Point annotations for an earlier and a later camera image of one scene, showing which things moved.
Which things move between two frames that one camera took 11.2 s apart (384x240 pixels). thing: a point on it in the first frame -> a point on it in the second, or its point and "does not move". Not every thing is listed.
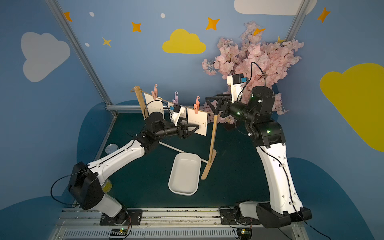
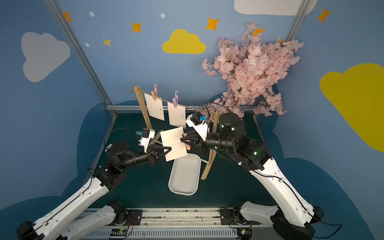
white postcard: x=153 y=105 does not move
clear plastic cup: x=111 y=147 does not move
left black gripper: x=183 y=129 -> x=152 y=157
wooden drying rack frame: x=213 y=152 does not move
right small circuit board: x=244 y=233 does not move
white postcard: x=200 y=119 -> x=171 y=138
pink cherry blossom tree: x=263 y=63 does not move
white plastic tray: x=185 y=177 does not move
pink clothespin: x=155 y=92 does not move
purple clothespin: x=175 y=101 does not move
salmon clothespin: x=197 y=105 -> x=188 y=146
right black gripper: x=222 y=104 -> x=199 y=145
